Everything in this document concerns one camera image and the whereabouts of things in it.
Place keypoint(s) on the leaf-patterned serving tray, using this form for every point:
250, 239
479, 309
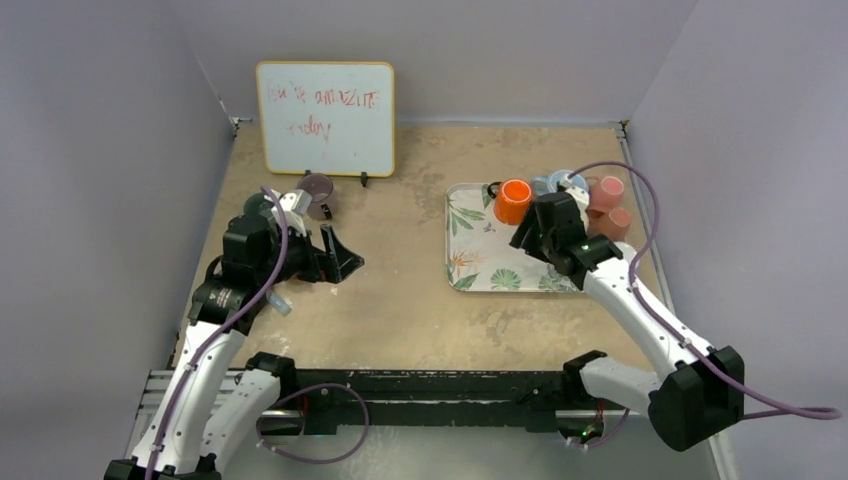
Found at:
478, 255

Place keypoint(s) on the pink mug front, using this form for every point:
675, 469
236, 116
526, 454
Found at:
613, 224

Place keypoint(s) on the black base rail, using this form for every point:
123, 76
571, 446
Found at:
535, 401

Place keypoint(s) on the bright orange mug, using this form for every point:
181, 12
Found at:
512, 198

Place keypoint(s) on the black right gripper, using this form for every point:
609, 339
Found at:
539, 225

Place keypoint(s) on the grey-green ceramic mug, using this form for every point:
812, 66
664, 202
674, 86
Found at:
258, 204

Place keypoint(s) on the pink mug back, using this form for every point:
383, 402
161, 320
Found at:
605, 193

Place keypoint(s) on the white dry-erase board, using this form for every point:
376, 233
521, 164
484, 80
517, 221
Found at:
332, 117

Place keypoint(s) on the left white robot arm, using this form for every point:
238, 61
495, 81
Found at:
190, 438

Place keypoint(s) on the pink mug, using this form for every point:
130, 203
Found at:
613, 224
605, 193

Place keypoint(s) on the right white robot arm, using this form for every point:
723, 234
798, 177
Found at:
688, 395

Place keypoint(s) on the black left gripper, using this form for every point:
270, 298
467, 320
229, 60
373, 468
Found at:
335, 264

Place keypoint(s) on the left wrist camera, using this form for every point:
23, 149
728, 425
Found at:
289, 210

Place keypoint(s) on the light blue usb stick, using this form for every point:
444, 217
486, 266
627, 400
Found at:
280, 304

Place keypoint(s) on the purple mug black handle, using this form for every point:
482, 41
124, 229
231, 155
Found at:
324, 199

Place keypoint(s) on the light blue mug back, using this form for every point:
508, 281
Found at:
550, 183

